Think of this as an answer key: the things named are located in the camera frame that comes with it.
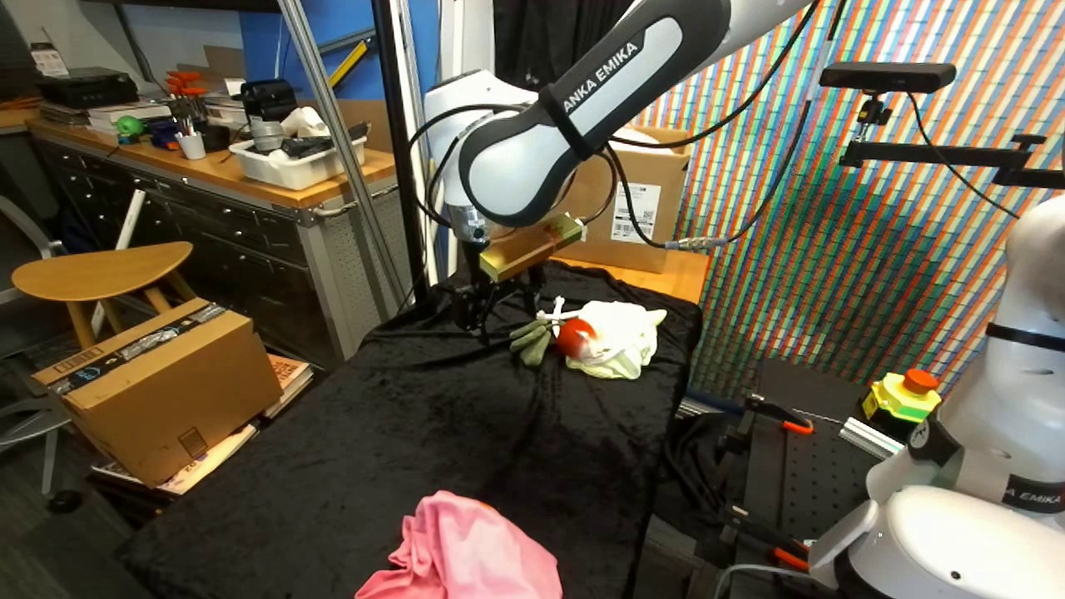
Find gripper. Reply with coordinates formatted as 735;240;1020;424
453;241;548;345

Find green plush toy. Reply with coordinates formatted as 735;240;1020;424
509;320;552;369

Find red ball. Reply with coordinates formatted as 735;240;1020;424
556;318;598;360

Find white crumpled cloth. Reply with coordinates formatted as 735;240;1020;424
567;299;669;382

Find black velvet cloth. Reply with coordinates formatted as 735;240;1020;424
116;260;705;599

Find cardboard box with label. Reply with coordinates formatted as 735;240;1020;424
552;126;692;275

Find silver metal strut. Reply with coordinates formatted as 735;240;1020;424
277;0;410;307

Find pink cloth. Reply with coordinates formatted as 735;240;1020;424
355;490;564;599

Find white plastic bin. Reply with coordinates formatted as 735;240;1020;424
229;133;369;191

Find black curtain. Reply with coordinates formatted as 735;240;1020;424
493;0;635;92

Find yellow bar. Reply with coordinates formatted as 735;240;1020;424
326;39;372;90

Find workbench with drawers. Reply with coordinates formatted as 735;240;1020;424
25;115;402;369

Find black device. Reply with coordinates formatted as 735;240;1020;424
240;78;300;154

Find cardboard box with black tape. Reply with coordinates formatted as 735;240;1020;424
32;298;285;490

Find white cup with pens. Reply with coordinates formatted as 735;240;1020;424
177;116;208;161

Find aluminium bar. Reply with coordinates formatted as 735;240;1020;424
839;416;904;460

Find wooden stool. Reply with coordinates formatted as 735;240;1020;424
12;241;197;351

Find yellow emergency stop button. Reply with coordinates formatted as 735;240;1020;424
860;368;944;427

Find stack of papers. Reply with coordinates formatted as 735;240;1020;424
38;100;173;136

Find black printer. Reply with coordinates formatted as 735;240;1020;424
37;67;141;110

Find office chair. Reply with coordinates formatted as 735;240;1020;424
0;195;85;514

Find white knotted rope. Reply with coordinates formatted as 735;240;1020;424
536;296;585;327

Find black metal post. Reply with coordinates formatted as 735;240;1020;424
371;0;435;307

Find orange handled clamp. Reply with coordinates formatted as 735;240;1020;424
743;394;817;436
731;506;813;575

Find white cable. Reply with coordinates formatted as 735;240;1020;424
711;563;813;599

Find orange handled tools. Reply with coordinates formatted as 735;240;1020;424
164;70;208;126

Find camera on mount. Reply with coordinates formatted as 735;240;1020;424
819;61;1065;190

